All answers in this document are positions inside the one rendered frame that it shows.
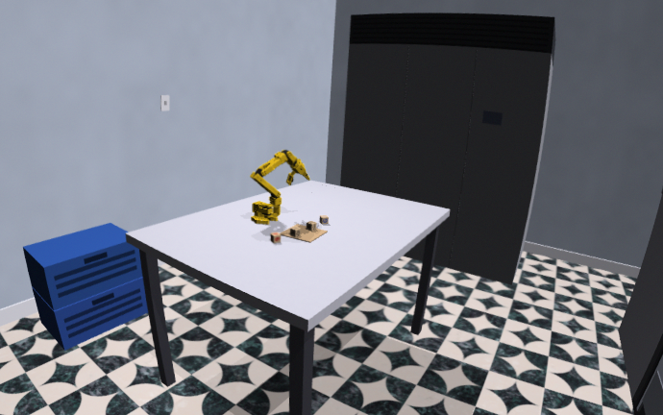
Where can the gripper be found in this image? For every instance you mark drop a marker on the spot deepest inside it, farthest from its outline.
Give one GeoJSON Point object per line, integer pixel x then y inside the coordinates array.
{"type": "Point", "coordinates": [298, 168]}

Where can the tan square mat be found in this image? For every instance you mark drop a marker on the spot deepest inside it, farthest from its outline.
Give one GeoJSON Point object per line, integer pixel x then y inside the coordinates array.
{"type": "Point", "coordinates": [306, 235]}

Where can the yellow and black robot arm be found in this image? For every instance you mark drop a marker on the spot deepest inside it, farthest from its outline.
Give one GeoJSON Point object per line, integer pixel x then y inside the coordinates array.
{"type": "Point", "coordinates": [272, 210]}

